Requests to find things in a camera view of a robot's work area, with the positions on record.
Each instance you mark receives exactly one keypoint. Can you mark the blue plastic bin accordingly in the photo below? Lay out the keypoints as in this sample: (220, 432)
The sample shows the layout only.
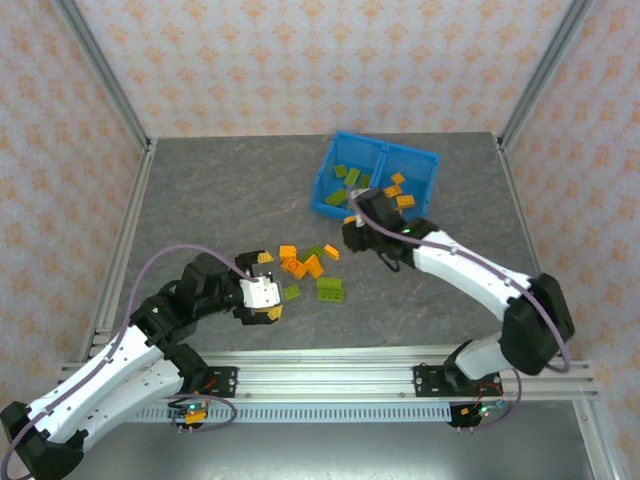
(422, 162)
(350, 150)

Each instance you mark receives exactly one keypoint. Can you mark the wide aluminium mounting rail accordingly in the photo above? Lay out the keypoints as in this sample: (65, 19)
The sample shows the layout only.
(325, 375)

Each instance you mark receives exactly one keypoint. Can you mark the green lego brick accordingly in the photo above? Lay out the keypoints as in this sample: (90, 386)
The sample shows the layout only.
(341, 170)
(365, 181)
(352, 176)
(330, 283)
(312, 253)
(291, 292)
(331, 295)
(336, 197)

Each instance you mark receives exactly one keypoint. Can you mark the orange lego brick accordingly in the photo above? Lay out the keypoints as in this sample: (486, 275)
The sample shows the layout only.
(405, 201)
(397, 178)
(288, 251)
(314, 266)
(392, 191)
(331, 252)

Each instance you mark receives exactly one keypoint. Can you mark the aluminium frame post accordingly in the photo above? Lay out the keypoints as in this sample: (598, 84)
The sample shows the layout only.
(107, 75)
(542, 75)

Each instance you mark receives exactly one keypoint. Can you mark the small circuit board with LED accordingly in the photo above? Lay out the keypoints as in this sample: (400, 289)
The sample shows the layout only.
(482, 411)
(190, 412)

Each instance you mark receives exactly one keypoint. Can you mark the aluminium lower frame rail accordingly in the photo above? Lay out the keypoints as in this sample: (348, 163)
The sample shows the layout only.
(597, 450)

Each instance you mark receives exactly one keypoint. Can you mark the aluminium table side rail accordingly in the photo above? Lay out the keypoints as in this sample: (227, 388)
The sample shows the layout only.
(520, 200)
(125, 235)

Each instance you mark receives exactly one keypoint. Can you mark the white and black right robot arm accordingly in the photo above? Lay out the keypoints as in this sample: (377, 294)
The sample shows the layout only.
(465, 270)

